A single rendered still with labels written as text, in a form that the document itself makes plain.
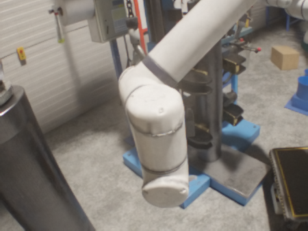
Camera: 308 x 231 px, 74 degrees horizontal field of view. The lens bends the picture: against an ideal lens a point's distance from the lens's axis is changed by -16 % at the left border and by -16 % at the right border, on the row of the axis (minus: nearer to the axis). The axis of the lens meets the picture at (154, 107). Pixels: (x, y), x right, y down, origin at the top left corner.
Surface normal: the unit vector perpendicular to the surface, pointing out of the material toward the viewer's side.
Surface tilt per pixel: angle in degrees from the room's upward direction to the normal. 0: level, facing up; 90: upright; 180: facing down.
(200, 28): 69
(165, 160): 89
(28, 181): 90
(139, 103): 7
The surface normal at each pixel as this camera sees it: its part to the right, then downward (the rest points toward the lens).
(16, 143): 0.85, 0.17
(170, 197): 0.00, 0.56
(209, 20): -0.07, 0.18
